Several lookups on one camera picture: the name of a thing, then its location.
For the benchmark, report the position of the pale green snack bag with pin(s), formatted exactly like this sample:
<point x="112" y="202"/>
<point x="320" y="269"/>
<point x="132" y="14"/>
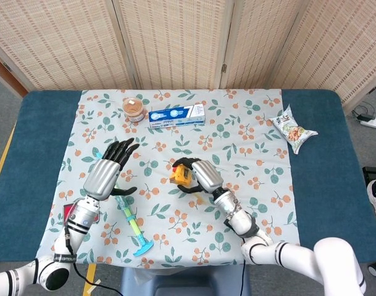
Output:
<point x="294" y="132"/>

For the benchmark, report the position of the blue white toothpaste box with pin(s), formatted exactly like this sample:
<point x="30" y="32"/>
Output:
<point x="175" y="117"/>

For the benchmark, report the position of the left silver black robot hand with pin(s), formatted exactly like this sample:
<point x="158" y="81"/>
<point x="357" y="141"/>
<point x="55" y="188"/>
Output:
<point x="102" y="177"/>

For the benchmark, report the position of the yellow tape measure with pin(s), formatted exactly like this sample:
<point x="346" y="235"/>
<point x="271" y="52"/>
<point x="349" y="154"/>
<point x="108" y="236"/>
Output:
<point x="181" y="175"/>

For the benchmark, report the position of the white power strip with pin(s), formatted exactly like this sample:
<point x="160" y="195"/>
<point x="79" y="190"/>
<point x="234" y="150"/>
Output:
<point x="374" y="123"/>

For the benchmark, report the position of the red flat box black rim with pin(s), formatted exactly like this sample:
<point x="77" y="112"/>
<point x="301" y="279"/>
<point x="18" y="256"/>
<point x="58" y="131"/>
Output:
<point x="66" y="212"/>

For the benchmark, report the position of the clear jar with orange contents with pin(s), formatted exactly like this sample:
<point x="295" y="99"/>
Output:
<point x="133" y="109"/>

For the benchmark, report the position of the teal table cover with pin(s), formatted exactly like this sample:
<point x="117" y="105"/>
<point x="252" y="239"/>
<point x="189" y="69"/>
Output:
<point x="36" y="154"/>

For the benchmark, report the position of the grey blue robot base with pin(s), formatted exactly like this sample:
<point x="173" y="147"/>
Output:
<point x="181" y="283"/>

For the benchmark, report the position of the blue green toy water pump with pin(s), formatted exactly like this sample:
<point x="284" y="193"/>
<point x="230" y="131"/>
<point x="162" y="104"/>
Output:
<point x="130" y="216"/>

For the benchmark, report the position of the brown wooden board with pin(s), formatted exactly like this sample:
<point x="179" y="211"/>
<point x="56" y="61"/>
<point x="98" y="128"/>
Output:
<point x="5" y="80"/>

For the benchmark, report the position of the black chair base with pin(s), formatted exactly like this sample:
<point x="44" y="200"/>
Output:
<point x="374" y="174"/>

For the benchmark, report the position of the floral leaf and fruit tablecloth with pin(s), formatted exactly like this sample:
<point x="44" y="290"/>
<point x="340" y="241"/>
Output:
<point x="187" y="148"/>

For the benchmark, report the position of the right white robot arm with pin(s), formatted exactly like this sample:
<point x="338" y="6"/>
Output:
<point x="268" y="249"/>

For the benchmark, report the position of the metal screen hinge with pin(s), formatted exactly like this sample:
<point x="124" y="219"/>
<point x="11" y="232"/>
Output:
<point x="223" y="68"/>

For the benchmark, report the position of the woven bamboo folding screen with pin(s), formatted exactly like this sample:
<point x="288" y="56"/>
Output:
<point x="175" y="40"/>

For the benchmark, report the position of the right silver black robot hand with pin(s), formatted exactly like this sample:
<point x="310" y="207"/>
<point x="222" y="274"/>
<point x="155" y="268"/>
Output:
<point x="206" y="174"/>

